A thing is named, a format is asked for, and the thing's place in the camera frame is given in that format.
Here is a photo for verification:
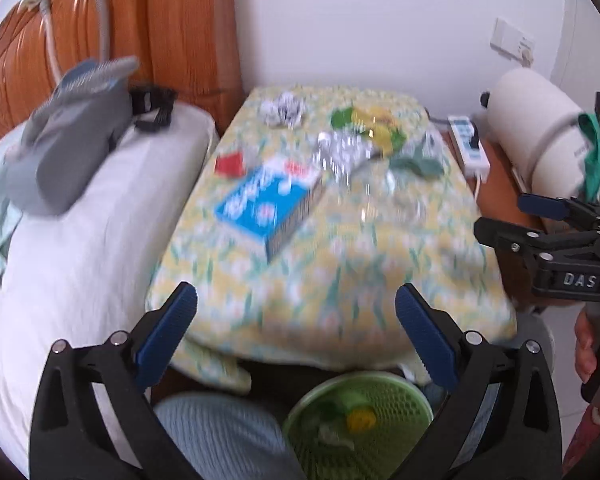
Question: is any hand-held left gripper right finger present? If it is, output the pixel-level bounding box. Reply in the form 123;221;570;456
395;282;563;480

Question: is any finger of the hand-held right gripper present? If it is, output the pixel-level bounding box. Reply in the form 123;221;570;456
518;191;600;234
473;216;600;274

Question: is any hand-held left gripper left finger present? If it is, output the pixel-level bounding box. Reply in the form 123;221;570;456
29;281;201;480

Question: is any green mesh wastebasket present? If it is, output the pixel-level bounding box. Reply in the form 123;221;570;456
282;371;436;480

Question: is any clear plastic bottle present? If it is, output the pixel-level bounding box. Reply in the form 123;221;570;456
350;160;431;228

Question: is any blue milk carton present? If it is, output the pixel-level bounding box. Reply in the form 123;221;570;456
214;155;326;263

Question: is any person's right hand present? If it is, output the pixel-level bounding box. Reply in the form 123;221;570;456
574;309;600;386

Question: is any wooden nightstand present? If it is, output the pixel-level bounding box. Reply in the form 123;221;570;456
442;130;546;306

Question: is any green cloth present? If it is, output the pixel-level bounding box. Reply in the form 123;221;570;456
577;112;600;198

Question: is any yellow floral cloth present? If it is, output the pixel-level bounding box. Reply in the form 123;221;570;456
145;85;518;396

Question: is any white power strip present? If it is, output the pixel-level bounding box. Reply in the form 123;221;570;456
447;114;491;181

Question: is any white cylindrical appliance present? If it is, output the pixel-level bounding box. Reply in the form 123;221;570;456
482;67;600;198

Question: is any green plastic scrap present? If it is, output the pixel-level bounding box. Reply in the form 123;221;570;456
325;390;367;418

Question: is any yellow plastic scrap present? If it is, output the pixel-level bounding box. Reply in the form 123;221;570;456
347;407;377;432

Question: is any white pillow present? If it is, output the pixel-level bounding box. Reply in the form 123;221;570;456
0;102;221;461

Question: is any light blue ribbed cloth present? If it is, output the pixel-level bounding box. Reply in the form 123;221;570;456
152;392;306;480

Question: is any green white packet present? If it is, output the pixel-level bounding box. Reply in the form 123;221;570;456
390;130;446;178

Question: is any red patterned clothing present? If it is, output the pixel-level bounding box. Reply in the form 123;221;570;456
562;400;600;480

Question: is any small red wrapper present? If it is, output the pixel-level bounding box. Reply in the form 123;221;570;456
215;150;246;178

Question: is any green yellow snack wrapper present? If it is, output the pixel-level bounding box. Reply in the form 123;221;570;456
330;105;408;153

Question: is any grey padded machine bag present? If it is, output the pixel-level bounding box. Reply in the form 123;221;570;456
2;57;141;218

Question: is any black power adapter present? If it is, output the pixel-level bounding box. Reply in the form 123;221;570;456
129;85;178;133

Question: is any crumpled white paper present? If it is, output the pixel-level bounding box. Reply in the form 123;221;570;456
260;92;302;128

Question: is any wooden headboard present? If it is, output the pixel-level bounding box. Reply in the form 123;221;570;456
0;0;246;156

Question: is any white wall socket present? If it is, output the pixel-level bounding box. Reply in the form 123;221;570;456
490;17;536;68

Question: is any grey corrugated hose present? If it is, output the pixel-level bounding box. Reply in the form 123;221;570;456
22;0;141;86

